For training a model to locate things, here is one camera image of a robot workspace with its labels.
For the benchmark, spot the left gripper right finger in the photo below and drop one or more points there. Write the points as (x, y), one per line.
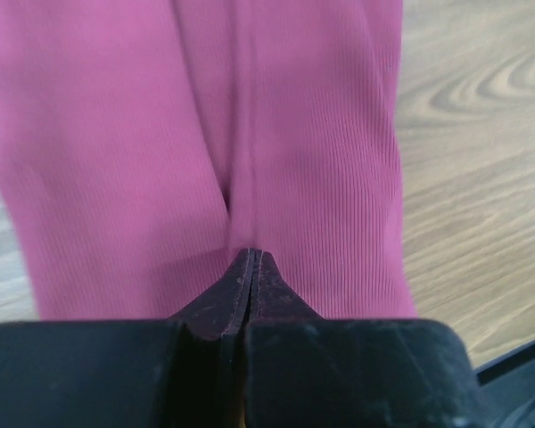
(285, 373)

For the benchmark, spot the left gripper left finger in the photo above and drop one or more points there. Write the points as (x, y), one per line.
(207, 375)

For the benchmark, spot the red tank top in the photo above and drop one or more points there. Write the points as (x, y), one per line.
(144, 143)

